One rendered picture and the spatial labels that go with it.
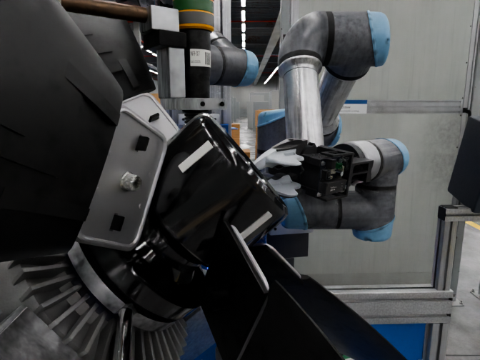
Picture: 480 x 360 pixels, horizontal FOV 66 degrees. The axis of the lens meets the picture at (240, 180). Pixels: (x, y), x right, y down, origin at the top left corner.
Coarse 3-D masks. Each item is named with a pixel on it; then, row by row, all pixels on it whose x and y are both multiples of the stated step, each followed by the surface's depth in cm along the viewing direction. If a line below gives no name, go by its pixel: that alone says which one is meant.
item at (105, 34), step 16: (112, 0) 44; (80, 16) 38; (96, 16) 40; (96, 32) 38; (112, 32) 39; (128, 32) 41; (96, 48) 37; (112, 48) 38; (128, 48) 39; (112, 64) 36; (128, 64) 37; (144, 64) 39; (128, 80) 36; (144, 80) 37; (128, 96) 36
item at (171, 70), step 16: (160, 16) 35; (176, 16) 36; (144, 32) 37; (160, 32) 35; (176, 32) 36; (144, 48) 38; (160, 48) 37; (176, 48) 37; (160, 64) 38; (176, 64) 37; (160, 80) 39; (176, 80) 37; (160, 96) 39; (176, 96) 38
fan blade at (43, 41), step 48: (0, 0) 16; (48, 0) 18; (0, 48) 16; (48, 48) 18; (0, 96) 16; (48, 96) 18; (96, 96) 21; (0, 144) 16; (48, 144) 18; (96, 144) 21; (0, 192) 16; (48, 192) 19; (0, 240) 17; (48, 240) 19
